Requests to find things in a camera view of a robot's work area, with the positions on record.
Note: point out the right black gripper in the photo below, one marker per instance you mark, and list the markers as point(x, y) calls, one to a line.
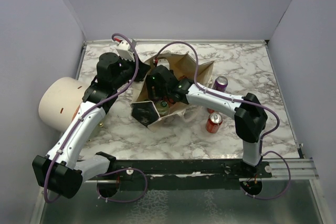
point(151, 84)

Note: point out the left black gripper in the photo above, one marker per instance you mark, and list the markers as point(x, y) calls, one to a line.
point(143, 68)

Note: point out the clear glass bottle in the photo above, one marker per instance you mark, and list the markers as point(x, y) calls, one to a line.
point(162, 108)

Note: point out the beige canvas tote bag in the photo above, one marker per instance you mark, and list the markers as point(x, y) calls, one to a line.
point(182, 66)

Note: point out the red cola can four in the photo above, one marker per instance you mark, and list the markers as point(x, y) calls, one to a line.
point(210, 110)

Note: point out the purple fanta can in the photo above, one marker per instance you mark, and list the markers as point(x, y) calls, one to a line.
point(220, 83)

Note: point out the red cola can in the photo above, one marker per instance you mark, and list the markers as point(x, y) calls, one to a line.
point(214, 122)

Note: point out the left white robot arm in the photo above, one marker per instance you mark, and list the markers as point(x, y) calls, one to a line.
point(60, 170)

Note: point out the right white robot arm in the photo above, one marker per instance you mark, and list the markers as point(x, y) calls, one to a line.
point(247, 112)

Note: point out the cream cylindrical container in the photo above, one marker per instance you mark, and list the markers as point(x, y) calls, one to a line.
point(60, 103)

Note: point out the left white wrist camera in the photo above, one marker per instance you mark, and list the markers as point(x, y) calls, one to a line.
point(125, 51)

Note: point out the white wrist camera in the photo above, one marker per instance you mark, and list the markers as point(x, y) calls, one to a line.
point(161, 62)
point(125, 51)

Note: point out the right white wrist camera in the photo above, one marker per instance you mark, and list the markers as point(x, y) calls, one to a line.
point(161, 62)

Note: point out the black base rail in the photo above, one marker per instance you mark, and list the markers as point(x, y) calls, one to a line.
point(194, 174)

